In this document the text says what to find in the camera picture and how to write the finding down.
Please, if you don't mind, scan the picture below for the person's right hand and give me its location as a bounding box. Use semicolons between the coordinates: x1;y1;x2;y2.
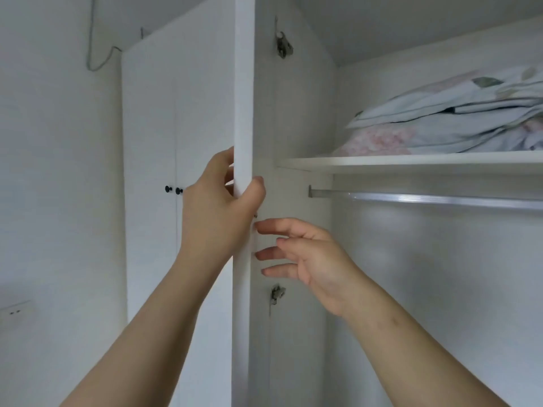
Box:
254;218;376;322

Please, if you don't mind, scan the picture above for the person's left hand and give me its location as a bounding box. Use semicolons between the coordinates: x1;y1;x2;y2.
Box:
180;146;267;268

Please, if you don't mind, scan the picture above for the white wardrobe door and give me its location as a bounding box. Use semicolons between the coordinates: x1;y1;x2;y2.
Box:
121;21;178;324
231;0;276;407
175;0;236;407

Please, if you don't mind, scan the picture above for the person's left forearm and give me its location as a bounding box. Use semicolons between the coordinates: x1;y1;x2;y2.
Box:
59;250;238;407

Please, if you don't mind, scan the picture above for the person's right forearm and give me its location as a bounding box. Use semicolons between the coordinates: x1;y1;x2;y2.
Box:
335;286;500;407

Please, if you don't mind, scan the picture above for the metal door hinge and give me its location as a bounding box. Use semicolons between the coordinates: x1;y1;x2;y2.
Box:
270;284;286;318
273;16;294;60

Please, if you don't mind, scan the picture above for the white wardrobe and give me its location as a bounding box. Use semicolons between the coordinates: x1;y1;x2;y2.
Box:
121;0;543;407

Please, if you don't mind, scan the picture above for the closed white wardrobe door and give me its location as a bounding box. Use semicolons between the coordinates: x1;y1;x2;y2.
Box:
121;21;178;324
175;0;236;407

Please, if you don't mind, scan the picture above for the pink floral folded bedding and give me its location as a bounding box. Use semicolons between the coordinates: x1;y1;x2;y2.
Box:
333;118;543;157

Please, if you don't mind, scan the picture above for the white wardrobe shelf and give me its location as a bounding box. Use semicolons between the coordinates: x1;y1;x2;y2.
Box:
277;151;543;175

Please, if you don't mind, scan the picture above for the light blue leaf-print folded bedding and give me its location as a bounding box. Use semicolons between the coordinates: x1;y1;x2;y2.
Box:
344;64;543;142

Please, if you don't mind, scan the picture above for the silver clothes hanging rail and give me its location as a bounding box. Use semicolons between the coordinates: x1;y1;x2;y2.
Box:
308;185;543;211

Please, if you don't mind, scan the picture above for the grey wall cable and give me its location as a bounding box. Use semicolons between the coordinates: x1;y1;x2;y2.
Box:
86;0;146;73

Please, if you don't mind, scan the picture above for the white wall socket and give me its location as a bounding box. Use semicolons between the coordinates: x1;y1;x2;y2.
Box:
0;300;37;330

